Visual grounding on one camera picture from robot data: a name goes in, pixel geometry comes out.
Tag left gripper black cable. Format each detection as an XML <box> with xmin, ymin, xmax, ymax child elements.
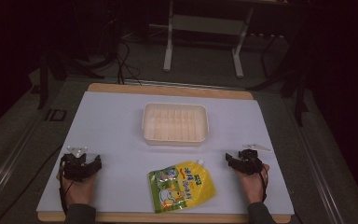
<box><xmin>58</xmin><ymin>160</ymin><xmax>75</xmax><ymax>217</ymax></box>

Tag white table mat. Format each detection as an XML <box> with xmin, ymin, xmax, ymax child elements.
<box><xmin>35</xmin><ymin>91</ymin><xmax>295</xmax><ymax>217</ymax></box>

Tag black floor cables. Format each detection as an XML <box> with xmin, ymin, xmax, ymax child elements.
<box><xmin>114</xmin><ymin>40</ymin><xmax>144</xmax><ymax>87</ymax></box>

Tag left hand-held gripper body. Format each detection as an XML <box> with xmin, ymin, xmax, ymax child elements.
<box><xmin>60</xmin><ymin>145</ymin><xmax>97</xmax><ymax>183</ymax></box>

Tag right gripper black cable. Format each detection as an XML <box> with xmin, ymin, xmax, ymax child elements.
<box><xmin>258</xmin><ymin>164</ymin><xmax>270</xmax><ymax>203</ymax></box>

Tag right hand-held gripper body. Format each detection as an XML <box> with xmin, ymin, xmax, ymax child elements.
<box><xmin>238</xmin><ymin>143</ymin><xmax>272</xmax><ymax>175</ymax></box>

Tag yellow spouted pouch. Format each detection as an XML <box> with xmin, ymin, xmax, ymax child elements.
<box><xmin>147</xmin><ymin>159</ymin><xmax>218</xmax><ymax>215</ymax></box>

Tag wooden table board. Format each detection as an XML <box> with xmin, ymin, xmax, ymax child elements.
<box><xmin>36</xmin><ymin>82</ymin><xmax>294</xmax><ymax>224</ymax></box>

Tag black metal stand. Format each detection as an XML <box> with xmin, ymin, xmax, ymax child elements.
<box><xmin>247</xmin><ymin>31</ymin><xmax>310</xmax><ymax>128</ymax></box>
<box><xmin>36</xmin><ymin>46</ymin><xmax>106</xmax><ymax>110</ymax></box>

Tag person's left hand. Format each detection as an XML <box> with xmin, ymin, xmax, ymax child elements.
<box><xmin>56</xmin><ymin>169</ymin><xmax>98</xmax><ymax>207</ymax></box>

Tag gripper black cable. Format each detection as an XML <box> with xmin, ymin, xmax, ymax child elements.
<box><xmin>58</xmin><ymin>160</ymin><xmax>75</xmax><ymax>217</ymax></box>
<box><xmin>258</xmin><ymin>164</ymin><xmax>270</xmax><ymax>203</ymax></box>

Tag white metal stand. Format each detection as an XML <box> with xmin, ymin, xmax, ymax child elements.
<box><xmin>162</xmin><ymin>0</ymin><xmax>255</xmax><ymax>79</ymax></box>

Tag white plastic tray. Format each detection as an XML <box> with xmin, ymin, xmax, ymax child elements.
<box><xmin>141</xmin><ymin>102</ymin><xmax>210</xmax><ymax>147</ymax></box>

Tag person's right hand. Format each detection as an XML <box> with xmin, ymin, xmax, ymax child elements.
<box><xmin>233</xmin><ymin>163</ymin><xmax>270</xmax><ymax>205</ymax></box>

